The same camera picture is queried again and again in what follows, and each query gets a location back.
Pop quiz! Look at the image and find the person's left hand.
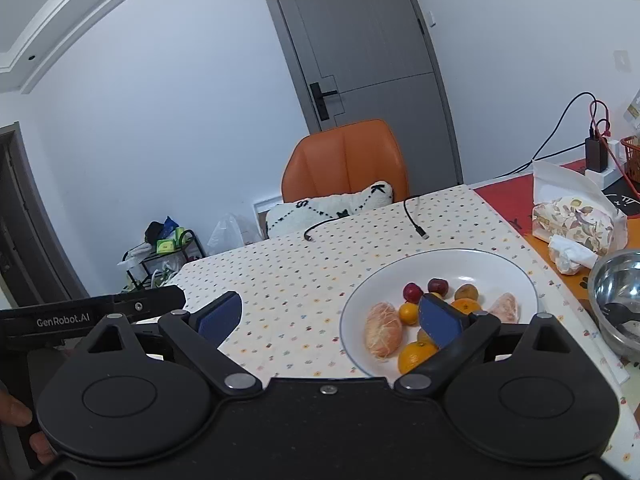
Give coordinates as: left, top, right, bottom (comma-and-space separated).
0, 382, 56, 465

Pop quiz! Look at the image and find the green packet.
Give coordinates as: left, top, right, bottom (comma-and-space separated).
156, 227, 196, 255

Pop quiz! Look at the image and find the peeled pink pomelo segment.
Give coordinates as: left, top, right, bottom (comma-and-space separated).
487, 292, 521, 323

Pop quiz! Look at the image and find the black power cable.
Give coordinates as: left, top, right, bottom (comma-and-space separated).
495, 91, 608, 178

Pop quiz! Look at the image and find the crumpled white tissue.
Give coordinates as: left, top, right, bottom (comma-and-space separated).
548, 234, 598, 276

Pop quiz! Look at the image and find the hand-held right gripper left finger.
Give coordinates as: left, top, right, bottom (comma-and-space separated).
80, 291, 263, 392

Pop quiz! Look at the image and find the white power strip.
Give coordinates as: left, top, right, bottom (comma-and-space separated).
585, 167, 626, 191

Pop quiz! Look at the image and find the black door handle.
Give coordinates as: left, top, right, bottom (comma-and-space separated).
309, 81, 340, 122

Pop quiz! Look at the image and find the black charging cable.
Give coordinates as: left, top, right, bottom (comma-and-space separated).
303, 217, 351, 242
404, 195, 431, 241

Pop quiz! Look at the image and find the white pillow with black print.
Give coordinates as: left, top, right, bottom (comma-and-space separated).
265, 181, 396, 238

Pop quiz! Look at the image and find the white framed panel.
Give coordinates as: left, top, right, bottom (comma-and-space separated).
252, 197, 283, 236

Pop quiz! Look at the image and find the grey door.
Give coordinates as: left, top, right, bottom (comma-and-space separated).
254, 0, 463, 187

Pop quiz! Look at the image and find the red cable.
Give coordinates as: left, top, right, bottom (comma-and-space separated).
589, 100, 640, 196

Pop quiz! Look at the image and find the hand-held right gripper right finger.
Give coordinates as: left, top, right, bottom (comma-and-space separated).
392, 294, 581, 392

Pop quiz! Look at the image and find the black shoe rack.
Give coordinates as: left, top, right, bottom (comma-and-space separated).
122, 230, 208, 291

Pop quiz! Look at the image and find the steel bowl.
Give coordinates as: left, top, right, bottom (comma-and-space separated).
587, 250, 640, 361

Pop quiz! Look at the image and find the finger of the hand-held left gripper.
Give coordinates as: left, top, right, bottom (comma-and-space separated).
114, 285, 187, 326

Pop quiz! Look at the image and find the white plate with blue rim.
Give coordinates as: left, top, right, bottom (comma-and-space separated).
339, 248, 540, 378

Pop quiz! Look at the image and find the black charger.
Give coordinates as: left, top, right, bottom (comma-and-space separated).
585, 136, 608, 173

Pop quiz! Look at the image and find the dark wooden door frame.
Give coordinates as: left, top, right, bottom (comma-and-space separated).
0, 122, 91, 311

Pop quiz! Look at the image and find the red table mat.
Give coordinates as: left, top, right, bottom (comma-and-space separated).
472, 157, 640, 281

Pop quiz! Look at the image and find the orange chair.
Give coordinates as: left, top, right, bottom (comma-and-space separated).
281, 119, 410, 201

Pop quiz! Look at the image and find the pomelo segment with white pith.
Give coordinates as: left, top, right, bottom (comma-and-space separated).
364, 301, 403, 359

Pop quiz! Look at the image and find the clear plastic bag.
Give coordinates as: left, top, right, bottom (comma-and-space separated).
206, 212, 251, 257

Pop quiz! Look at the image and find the white cloth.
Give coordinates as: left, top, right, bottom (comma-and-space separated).
117, 242, 151, 266

